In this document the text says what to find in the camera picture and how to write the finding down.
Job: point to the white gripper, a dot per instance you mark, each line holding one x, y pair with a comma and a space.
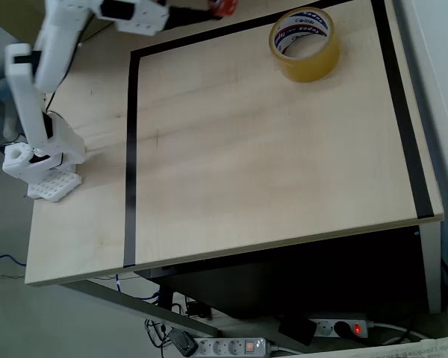
194, 16

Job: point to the red tape roll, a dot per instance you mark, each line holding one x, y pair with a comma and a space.
226, 7

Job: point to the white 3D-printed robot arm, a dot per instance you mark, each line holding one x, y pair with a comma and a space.
56, 52

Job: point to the yellow packing tape roll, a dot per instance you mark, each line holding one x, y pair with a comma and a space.
313, 65

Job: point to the black flat plug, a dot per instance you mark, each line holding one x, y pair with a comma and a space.
183, 342

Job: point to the black power adapter box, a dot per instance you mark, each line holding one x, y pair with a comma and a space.
298, 330

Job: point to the white power strip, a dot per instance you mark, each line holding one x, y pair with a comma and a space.
231, 347

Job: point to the grey power strip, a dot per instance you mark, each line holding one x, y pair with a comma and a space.
321, 327

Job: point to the white table leg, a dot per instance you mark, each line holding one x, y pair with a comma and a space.
432, 264

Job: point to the black round plug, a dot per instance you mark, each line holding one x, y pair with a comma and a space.
342, 329

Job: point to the white grid base plate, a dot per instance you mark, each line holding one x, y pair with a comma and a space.
54, 185

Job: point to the grey table frame beam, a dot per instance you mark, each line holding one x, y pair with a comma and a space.
142, 307

